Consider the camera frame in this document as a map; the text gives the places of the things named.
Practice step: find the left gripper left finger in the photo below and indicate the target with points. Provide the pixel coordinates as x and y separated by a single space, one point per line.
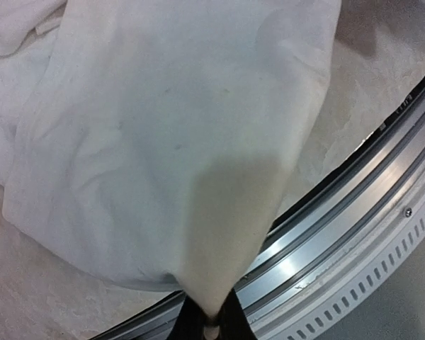
190 322

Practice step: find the white cloth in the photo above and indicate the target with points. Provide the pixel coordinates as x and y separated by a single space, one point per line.
150 143

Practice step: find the front aluminium rail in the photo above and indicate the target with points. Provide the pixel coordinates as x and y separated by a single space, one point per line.
325 255

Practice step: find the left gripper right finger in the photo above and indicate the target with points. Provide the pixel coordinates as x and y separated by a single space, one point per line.
232 321

